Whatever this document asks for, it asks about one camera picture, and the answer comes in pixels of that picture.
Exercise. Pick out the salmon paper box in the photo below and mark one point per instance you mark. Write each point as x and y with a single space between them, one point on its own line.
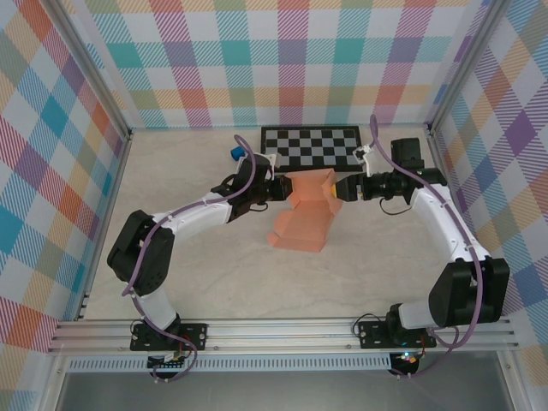
306 218

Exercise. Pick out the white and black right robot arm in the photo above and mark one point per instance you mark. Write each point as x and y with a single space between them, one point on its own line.
466 291

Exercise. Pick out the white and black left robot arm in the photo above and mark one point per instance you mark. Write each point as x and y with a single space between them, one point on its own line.
141 252

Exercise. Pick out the small blue block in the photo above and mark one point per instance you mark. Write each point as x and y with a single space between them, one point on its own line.
236 154

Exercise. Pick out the black grey checkerboard panel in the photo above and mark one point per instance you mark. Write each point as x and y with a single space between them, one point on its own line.
308 150

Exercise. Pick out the small controller circuit board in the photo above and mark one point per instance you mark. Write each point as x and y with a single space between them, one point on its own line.
406 359
169 361

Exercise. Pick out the grey metal panel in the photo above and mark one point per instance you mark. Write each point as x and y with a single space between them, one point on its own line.
278 391

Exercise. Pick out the aluminium table side rail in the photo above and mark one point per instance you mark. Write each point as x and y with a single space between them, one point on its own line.
458 214
105 222

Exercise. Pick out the aluminium mounting rail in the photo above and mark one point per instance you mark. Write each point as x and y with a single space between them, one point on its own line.
278 334

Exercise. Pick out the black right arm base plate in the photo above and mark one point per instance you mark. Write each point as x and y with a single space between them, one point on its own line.
370 336

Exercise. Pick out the aluminium frame post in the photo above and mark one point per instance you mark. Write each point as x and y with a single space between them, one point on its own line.
92 70
468 68

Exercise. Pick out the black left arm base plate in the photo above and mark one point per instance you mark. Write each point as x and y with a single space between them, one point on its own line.
197 334

